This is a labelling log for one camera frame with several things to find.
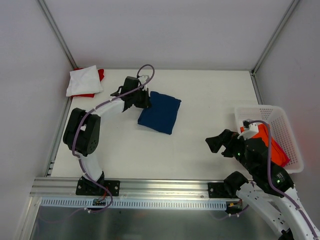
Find blue printed t shirt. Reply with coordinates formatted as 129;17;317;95
137;91;182;135

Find aluminium frame post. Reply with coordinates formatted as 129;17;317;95
36;0;78;69
251;0;301;77

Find white plastic basket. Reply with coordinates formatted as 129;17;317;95
234;105;304;174

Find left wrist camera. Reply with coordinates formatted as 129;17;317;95
137;75;150;90

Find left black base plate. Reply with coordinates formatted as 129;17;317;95
75;178;121;197

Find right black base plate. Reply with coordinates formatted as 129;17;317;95
207;182;232;199

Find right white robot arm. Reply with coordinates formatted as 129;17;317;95
205;129;320;240

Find white slotted cable duct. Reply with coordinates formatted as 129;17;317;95
40;197;227;211

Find aluminium mounting rail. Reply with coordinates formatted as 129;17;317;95
30;177;223;200

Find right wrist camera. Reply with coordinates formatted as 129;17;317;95
237;119;259;140

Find orange t shirt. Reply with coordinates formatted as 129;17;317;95
244;123;290;167

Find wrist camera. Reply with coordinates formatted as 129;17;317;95
137;75;150;90
237;119;259;140

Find right aluminium frame post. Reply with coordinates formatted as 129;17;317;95
251;0;301;77

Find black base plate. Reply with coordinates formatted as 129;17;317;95
207;182;232;199
75;178;121;197

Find folded white t shirt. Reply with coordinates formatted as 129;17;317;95
65;65;104;98

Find folded red t shirt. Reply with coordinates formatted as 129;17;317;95
68;67;106;99

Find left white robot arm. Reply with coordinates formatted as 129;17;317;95
62;75;152;196

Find left aluminium frame post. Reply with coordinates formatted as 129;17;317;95
36;0;78;69

